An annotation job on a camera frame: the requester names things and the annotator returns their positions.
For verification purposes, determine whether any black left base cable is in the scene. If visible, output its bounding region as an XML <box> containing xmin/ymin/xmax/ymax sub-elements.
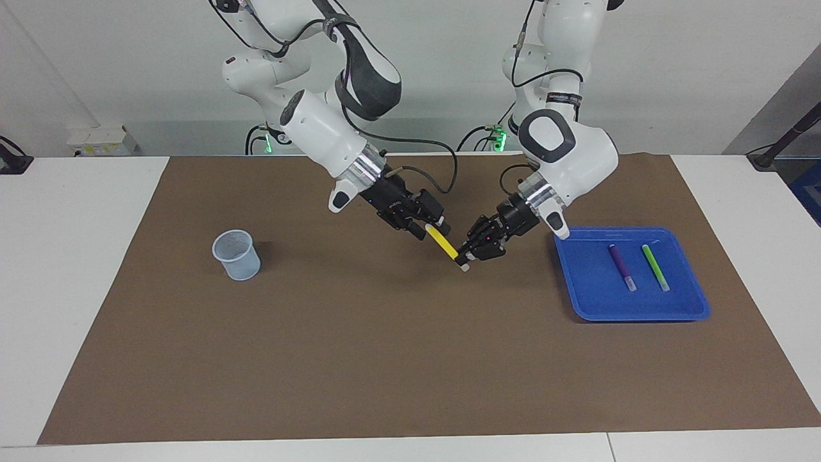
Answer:
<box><xmin>457</xmin><ymin>95</ymin><xmax>518</xmax><ymax>153</ymax></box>

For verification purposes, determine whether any brown table mat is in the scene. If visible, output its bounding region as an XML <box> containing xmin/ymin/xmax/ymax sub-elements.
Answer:
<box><xmin>37</xmin><ymin>153</ymin><xmax>821</xmax><ymax>445</ymax></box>

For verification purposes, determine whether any yellow pen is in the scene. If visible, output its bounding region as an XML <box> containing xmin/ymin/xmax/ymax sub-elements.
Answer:
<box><xmin>425</xmin><ymin>223</ymin><xmax>471</xmax><ymax>273</ymax></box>

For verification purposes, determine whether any black right base cable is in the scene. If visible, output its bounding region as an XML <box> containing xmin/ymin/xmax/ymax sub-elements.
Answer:
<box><xmin>245</xmin><ymin>124</ymin><xmax>270</xmax><ymax>155</ymax></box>

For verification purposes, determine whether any black clamp mount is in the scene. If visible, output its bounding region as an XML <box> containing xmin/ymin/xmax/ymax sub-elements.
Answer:
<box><xmin>0</xmin><ymin>136</ymin><xmax>34</xmax><ymax>175</ymax></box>

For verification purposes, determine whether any white wall socket box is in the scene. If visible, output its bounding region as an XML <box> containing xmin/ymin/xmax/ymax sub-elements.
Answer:
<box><xmin>66</xmin><ymin>124</ymin><xmax>137</xmax><ymax>157</ymax></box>

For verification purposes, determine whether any black stand pole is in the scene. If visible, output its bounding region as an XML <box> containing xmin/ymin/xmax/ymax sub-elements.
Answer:
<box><xmin>747</xmin><ymin>103</ymin><xmax>821</xmax><ymax>171</ymax></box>

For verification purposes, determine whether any black base cable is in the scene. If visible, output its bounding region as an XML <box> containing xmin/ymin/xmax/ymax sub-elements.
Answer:
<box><xmin>245</xmin><ymin>124</ymin><xmax>270</xmax><ymax>155</ymax></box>
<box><xmin>457</xmin><ymin>95</ymin><xmax>518</xmax><ymax>153</ymax></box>

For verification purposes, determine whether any purple pen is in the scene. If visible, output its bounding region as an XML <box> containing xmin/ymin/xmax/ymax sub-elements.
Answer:
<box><xmin>608</xmin><ymin>244</ymin><xmax>638</xmax><ymax>293</ymax></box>

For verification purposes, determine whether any blue crate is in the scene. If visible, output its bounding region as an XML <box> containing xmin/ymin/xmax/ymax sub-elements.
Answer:
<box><xmin>788</xmin><ymin>159</ymin><xmax>821</xmax><ymax>227</ymax></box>

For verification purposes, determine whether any pale blue mesh cup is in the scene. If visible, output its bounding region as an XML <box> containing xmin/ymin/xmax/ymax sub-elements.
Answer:
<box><xmin>212</xmin><ymin>229</ymin><xmax>262</xmax><ymax>282</ymax></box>

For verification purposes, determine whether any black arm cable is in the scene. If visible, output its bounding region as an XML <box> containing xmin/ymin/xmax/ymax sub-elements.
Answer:
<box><xmin>212</xmin><ymin>0</ymin><xmax>460</xmax><ymax>195</ymax></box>
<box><xmin>502</xmin><ymin>0</ymin><xmax>585</xmax><ymax>194</ymax></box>

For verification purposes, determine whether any blue plastic tray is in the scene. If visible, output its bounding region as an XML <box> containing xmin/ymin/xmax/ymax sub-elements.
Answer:
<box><xmin>554</xmin><ymin>226</ymin><xmax>711</xmax><ymax>323</ymax></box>

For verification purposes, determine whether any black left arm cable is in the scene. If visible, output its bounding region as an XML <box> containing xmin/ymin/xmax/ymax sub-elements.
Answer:
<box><xmin>502</xmin><ymin>0</ymin><xmax>585</xmax><ymax>194</ymax></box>

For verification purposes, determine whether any green pen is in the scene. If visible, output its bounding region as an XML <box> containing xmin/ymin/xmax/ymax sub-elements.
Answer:
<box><xmin>641</xmin><ymin>244</ymin><xmax>671</xmax><ymax>293</ymax></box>

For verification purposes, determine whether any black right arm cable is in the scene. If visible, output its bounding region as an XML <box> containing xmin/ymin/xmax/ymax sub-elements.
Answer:
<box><xmin>212</xmin><ymin>0</ymin><xmax>460</xmax><ymax>195</ymax></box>

